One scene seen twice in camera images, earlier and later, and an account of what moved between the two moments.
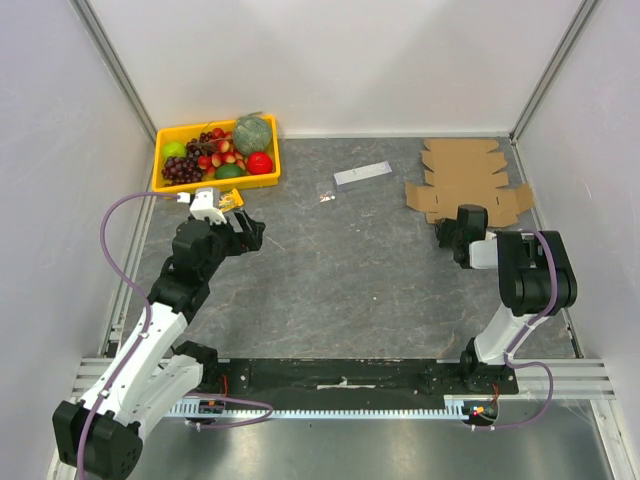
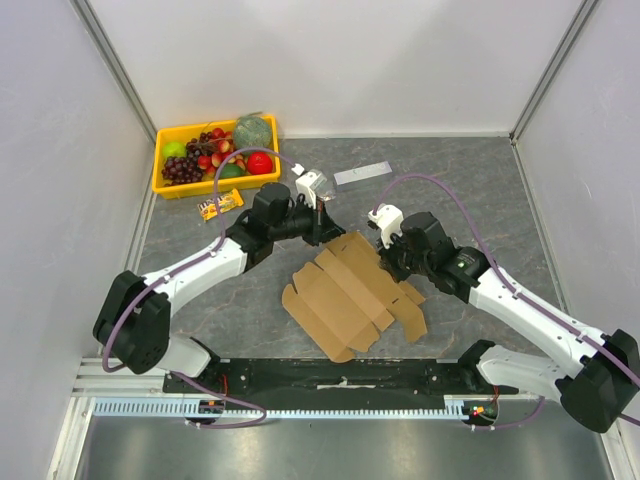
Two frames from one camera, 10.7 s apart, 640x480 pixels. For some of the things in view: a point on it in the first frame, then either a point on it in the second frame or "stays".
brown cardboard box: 465,172 to 340,303
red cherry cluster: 222,152 stays
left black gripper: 250,239 to 323,228
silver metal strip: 355,176 stays
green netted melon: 252,133 stays
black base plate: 349,378 stays
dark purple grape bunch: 182,170 stays
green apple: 174,149 stays
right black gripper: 454,237 to 389,257
